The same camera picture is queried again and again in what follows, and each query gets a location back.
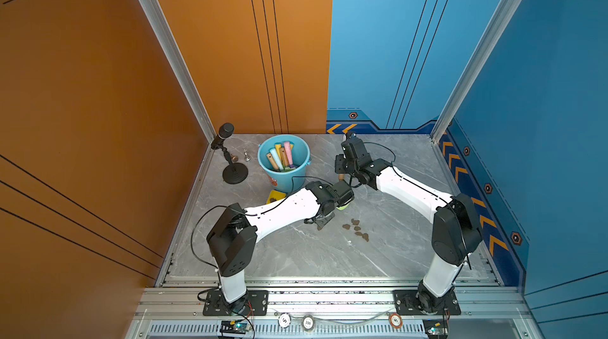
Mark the light blue trowel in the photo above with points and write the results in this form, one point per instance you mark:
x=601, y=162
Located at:
x=277, y=159

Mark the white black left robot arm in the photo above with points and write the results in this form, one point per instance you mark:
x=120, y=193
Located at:
x=233, y=238

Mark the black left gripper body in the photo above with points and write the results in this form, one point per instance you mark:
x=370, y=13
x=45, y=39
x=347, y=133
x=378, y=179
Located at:
x=322, y=222

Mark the light blue plastic bucket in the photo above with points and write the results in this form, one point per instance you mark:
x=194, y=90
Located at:
x=292, y=179

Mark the green trowel brown handle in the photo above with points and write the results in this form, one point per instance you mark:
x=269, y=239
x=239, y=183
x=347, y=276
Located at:
x=285, y=159

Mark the yellow trowel wooden handle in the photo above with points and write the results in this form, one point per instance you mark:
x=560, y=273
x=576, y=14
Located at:
x=274, y=196

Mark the purple trowel pink handle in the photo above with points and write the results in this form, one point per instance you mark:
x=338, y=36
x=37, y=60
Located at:
x=286, y=144

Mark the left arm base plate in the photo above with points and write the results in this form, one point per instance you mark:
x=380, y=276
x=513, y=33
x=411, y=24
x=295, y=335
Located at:
x=253, y=303

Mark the green trowel wooden handle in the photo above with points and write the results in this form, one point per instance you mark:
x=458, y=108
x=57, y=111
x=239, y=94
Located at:
x=344, y=192
x=272, y=162

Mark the green trowel yellow blue handle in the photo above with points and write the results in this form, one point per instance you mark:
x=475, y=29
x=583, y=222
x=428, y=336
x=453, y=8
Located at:
x=289, y=151

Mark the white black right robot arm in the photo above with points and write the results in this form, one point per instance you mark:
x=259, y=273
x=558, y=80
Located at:
x=456, y=227

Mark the black microphone on stand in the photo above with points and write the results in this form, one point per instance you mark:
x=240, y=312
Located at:
x=235, y=172

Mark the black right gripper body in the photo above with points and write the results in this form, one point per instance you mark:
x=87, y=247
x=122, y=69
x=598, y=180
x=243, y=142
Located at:
x=343, y=165

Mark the lime trowel yellow handle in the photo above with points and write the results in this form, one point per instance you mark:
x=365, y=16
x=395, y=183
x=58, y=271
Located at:
x=278, y=149

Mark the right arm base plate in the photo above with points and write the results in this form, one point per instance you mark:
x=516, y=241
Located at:
x=413, y=302

